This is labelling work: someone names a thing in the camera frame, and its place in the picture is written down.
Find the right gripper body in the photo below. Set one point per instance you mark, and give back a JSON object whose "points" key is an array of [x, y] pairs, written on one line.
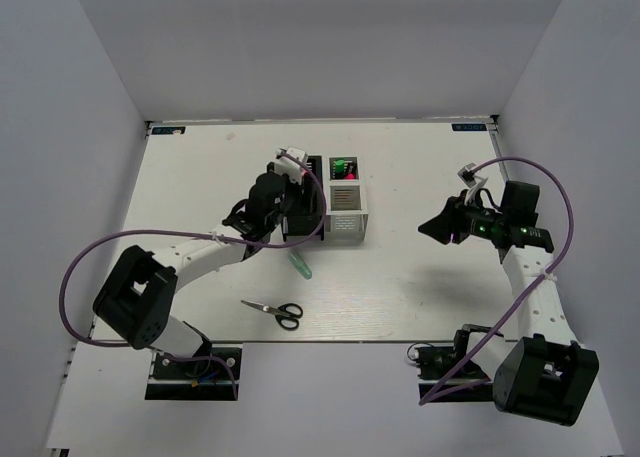
{"points": [[478, 221]]}

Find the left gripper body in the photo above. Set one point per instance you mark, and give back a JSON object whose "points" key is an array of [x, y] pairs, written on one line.
{"points": [[297, 201]]}

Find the green correction tape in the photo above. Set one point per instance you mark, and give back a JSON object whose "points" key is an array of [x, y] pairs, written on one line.
{"points": [[300, 265]]}

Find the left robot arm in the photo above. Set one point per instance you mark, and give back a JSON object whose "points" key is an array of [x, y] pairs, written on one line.
{"points": [[136, 299]]}

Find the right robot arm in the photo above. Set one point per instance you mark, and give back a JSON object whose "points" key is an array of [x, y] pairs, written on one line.
{"points": [[546, 374]]}

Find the white slotted organizer box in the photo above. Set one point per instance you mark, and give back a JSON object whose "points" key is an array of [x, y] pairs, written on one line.
{"points": [[347, 212]]}

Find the right blue corner label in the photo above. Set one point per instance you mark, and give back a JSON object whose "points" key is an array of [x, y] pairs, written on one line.
{"points": [[469, 127]]}

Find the blue corner label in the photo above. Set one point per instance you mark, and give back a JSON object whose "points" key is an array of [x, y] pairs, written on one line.
{"points": [[469, 127], [168, 130]]}

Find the left blue corner label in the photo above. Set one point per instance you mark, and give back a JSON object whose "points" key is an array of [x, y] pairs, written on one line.
{"points": [[168, 130]]}

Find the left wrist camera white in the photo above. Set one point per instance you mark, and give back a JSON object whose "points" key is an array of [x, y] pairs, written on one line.
{"points": [[291, 163]]}

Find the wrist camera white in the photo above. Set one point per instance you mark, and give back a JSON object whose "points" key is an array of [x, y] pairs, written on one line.
{"points": [[474, 183], [291, 163]]}

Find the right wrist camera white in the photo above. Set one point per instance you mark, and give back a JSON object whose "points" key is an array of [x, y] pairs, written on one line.
{"points": [[474, 183]]}

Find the black handled scissors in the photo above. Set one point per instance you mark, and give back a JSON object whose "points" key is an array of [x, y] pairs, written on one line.
{"points": [[287, 316]]}

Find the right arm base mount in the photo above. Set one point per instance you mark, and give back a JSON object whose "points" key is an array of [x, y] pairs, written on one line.
{"points": [[433, 361]]}

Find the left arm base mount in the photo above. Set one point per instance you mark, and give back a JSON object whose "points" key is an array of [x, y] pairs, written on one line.
{"points": [[205, 381]]}

